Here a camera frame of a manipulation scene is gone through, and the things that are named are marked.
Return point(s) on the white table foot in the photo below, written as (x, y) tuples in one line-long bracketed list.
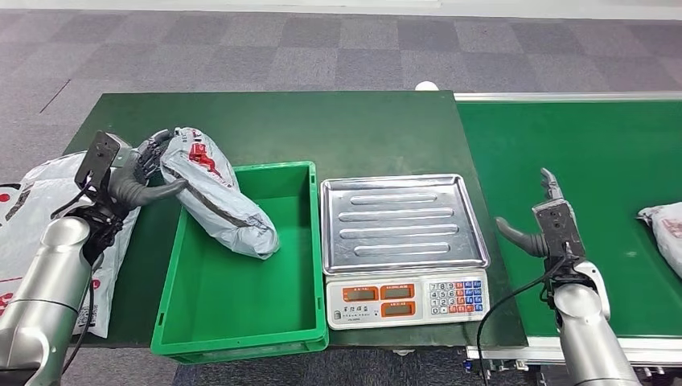
[(403, 352)]

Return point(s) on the grey parcel faint print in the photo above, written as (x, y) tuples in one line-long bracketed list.
[(666, 234)]

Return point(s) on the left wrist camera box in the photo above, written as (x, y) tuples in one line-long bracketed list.
[(98, 157)]

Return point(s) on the green conveyor belt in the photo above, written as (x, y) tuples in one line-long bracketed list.
[(612, 160)]

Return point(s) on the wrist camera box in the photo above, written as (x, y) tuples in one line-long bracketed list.
[(557, 229), (98, 157)]

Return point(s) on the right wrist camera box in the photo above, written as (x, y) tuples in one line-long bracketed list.
[(557, 229)]

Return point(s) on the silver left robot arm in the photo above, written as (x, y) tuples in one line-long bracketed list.
[(48, 298)]

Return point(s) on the large flat grey mailer bag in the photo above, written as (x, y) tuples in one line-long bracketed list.
[(21, 234)]

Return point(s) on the grey parcel bold red print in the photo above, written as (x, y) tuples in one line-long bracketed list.
[(213, 192)]

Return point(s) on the flat grey express mailer bag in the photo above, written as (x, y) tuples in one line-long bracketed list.
[(53, 170)]

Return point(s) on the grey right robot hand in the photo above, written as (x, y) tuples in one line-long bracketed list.
[(525, 242)]

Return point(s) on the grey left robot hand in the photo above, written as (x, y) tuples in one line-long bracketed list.
[(133, 186)]

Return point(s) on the white electronic scale body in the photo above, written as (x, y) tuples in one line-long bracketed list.
[(410, 314)]

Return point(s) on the steel scale tray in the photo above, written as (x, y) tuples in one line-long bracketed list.
[(399, 224)]

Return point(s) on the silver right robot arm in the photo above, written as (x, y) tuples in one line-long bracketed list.
[(591, 330)]

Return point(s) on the green plastic crate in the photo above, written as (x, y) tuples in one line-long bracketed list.
[(240, 298)]

